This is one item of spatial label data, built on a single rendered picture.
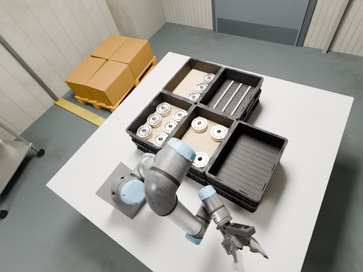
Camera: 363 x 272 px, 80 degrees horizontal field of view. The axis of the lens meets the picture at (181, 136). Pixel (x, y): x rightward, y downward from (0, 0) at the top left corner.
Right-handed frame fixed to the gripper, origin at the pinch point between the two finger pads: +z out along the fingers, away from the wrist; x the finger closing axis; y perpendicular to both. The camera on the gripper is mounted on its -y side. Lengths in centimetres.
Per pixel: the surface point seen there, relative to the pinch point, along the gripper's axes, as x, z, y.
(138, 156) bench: -3, -89, 50
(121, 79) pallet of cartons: -47, -222, 86
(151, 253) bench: 16, -28, 52
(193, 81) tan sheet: -53, -118, 9
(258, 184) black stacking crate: -35.9, -27.0, 6.2
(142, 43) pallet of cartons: -86, -262, 60
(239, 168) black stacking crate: -34, -40, 9
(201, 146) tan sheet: -27, -64, 17
